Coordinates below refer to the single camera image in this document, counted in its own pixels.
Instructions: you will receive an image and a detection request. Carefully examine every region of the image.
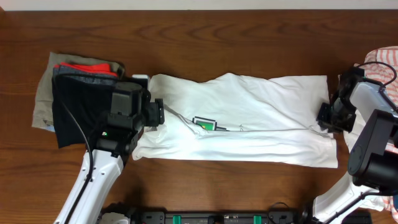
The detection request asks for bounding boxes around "white t-shirt with pixel logo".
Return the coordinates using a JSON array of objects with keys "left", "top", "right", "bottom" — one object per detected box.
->
[{"left": 132, "top": 73, "right": 338, "bottom": 168}]

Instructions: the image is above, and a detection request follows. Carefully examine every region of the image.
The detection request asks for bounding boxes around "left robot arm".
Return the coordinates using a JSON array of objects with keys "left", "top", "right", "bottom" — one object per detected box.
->
[{"left": 53, "top": 75, "right": 165, "bottom": 223}]

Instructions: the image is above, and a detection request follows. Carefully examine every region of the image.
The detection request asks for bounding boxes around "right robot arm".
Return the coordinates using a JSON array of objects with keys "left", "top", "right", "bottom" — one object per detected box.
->
[{"left": 300, "top": 65, "right": 397, "bottom": 223}]

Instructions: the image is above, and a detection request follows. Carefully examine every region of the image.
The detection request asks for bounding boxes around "white garment in pile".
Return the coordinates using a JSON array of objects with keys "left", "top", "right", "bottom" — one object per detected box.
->
[{"left": 343, "top": 110, "right": 366, "bottom": 152}]

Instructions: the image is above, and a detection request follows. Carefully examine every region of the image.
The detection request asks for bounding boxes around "red folded garment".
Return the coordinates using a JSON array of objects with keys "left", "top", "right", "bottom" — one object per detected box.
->
[{"left": 54, "top": 62, "right": 118, "bottom": 77}]

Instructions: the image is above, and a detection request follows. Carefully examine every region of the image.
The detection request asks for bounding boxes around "black boxer shorts grey waistband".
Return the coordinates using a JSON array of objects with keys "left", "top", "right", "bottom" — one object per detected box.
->
[{"left": 52, "top": 67, "right": 119, "bottom": 148}]

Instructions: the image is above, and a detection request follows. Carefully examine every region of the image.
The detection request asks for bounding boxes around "red white striped garment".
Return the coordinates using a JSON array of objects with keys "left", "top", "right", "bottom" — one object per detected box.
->
[{"left": 361, "top": 46, "right": 397, "bottom": 222}]

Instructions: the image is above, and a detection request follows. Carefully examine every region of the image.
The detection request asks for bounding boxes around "khaki folded garment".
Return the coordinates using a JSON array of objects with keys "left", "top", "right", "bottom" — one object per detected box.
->
[{"left": 32, "top": 52, "right": 125, "bottom": 132}]

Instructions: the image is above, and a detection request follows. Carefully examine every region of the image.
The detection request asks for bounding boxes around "right black cable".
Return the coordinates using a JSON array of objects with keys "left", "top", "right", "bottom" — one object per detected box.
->
[{"left": 326, "top": 61, "right": 398, "bottom": 224}]

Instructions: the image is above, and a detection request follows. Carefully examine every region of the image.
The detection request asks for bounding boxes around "black cable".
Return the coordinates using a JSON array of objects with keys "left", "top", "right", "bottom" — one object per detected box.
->
[
  {"left": 326, "top": 61, "right": 398, "bottom": 224},
  {"left": 51, "top": 74, "right": 94, "bottom": 224}
]

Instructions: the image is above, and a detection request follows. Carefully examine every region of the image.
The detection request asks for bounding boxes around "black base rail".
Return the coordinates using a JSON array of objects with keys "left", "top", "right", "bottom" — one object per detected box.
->
[{"left": 132, "top": 212, "right": 304, "bottom": 224}]

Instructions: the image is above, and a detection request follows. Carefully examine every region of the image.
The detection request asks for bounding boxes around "left black cable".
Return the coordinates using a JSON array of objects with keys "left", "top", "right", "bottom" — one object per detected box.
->
[{"left": 51, "top": 74, "right": 94, "bottom": 224}]

